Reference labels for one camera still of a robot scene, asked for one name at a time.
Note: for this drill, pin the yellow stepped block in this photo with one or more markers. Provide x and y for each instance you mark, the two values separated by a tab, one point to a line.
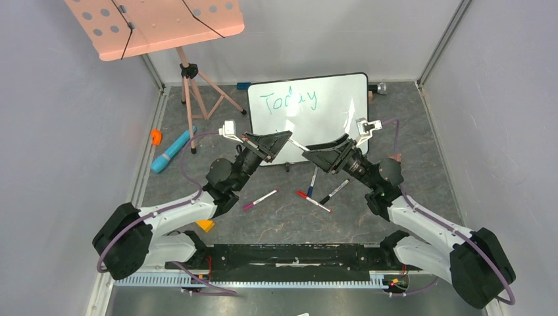
205	225

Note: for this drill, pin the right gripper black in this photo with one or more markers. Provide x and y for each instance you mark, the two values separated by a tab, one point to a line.
341	155

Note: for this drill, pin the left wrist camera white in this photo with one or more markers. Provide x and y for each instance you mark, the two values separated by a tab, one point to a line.
228	131

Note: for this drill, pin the blue cylinder tube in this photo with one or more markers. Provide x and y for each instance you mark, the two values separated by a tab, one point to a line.
161	162

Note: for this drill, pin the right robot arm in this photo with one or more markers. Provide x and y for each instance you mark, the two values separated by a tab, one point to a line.
472	261

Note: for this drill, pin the blue lego brick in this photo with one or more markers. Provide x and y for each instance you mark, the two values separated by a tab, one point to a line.
243	85

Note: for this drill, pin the red capped whiteboard marker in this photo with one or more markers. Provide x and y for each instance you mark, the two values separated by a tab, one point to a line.
309	199

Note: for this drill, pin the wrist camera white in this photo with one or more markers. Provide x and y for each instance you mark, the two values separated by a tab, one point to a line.
228	131
365	129

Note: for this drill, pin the black capped whiteboard marker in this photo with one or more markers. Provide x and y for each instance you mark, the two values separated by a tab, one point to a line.
324	200

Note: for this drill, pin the blue capped whiteboard marker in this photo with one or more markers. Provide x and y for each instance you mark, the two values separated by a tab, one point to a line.
312	183

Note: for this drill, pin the pink music stand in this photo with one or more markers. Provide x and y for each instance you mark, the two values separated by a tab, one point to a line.
128	28

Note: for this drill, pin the white whiteboard black frame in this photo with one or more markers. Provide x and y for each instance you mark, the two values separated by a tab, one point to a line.
316	110

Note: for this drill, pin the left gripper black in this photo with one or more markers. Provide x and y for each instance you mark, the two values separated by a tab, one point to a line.
269	145

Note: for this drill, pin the magenta capped whiteboard marker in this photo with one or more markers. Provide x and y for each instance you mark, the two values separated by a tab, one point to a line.
253	203

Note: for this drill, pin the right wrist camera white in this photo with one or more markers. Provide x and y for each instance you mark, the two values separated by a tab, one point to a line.
365	129

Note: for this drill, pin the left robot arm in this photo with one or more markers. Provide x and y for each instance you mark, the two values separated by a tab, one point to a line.
133	238

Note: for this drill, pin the orange piece left edge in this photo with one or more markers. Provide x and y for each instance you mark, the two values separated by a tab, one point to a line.
156	137

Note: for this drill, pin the orange plastic piece right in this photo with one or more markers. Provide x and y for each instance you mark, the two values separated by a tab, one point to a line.
396	157

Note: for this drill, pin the black microphone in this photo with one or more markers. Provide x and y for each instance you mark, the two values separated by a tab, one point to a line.
379	88

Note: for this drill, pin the green capped whiteboard marker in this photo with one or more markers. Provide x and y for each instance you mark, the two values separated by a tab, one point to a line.
297	144

